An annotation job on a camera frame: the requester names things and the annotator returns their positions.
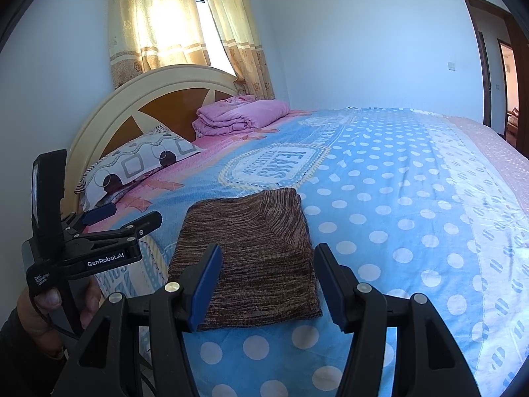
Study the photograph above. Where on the window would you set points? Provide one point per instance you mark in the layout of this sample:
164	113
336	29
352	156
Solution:
206	29

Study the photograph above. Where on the brown knit sweater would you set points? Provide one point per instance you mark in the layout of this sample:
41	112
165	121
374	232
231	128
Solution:
248	256

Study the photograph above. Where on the narrow yellow patterned curtain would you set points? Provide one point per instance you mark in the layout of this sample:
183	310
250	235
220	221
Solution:
244	41

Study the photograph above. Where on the folded pink blanket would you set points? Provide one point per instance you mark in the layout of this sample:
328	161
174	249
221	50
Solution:
244	115

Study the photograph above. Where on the wide yellow patterned curtain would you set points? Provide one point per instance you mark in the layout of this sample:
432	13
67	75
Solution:
153	29

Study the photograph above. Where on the polka dot bed sheet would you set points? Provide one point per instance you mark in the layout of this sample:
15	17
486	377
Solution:
392	215

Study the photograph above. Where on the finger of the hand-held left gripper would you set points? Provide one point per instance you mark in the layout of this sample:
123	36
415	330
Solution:
99	213
140	225

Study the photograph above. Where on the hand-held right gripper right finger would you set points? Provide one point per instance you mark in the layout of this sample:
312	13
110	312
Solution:
330	285

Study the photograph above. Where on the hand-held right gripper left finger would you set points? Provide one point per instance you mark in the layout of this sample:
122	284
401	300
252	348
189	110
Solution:
204	285

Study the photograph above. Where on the person's left forearm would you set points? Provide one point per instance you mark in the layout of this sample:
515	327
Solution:
24	368

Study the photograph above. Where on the patterned pillow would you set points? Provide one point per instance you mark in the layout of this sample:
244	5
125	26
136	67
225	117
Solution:
136	161

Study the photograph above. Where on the person's left hand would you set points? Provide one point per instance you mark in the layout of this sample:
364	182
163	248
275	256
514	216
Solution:
37	322

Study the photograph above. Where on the cream and wood headboard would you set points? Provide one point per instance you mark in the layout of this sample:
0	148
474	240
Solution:
124	91

